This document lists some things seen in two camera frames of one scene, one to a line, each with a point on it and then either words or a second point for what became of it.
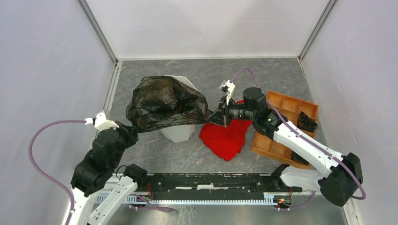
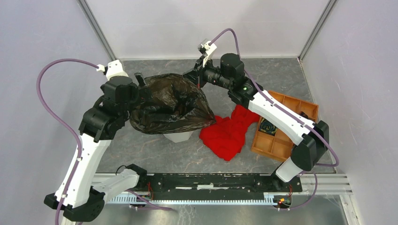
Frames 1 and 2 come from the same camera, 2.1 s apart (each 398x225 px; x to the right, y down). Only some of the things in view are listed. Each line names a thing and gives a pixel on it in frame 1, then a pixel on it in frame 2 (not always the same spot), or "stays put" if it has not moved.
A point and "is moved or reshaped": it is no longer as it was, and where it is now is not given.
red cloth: [228, 141] stays put
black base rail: [214, 183] stays put
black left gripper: [131, 131] → [145, 94]
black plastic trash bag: [157, 101] is moved or reshaped
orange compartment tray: [290, 108] stays put
